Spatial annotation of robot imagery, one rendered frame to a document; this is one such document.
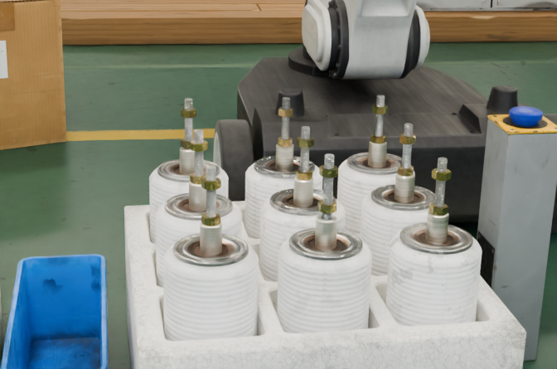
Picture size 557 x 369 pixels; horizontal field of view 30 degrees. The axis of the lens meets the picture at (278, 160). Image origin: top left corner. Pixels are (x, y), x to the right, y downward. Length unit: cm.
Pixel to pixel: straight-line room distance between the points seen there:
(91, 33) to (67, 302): 173
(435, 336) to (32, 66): 127
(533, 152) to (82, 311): 61
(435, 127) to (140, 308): 74
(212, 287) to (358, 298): 15
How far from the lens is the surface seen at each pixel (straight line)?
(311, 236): 108
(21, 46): 212
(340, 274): 103
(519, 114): 129
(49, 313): 140
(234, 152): 158
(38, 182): 198
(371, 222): 118
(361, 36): 179
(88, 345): 140
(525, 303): 137
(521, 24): 326
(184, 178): 123
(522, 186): 130
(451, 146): 164
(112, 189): 192
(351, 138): 161
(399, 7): 179
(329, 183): 104
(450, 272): 107
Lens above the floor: 68
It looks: 19 degrees down
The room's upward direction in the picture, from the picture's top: 1 degrees clockwise
